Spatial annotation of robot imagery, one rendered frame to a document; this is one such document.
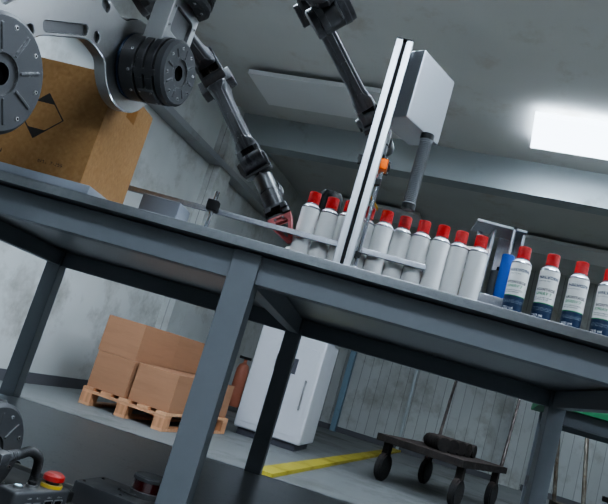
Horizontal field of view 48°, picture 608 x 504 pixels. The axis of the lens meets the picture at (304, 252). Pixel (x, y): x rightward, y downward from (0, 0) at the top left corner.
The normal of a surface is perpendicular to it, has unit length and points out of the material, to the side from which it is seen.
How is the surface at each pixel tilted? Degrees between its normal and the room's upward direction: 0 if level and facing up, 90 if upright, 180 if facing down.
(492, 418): 90
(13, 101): 90
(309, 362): 90
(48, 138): 90
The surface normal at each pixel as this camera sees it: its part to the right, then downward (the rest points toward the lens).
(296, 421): -0.18, -0.24
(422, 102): 0.74, 0.10
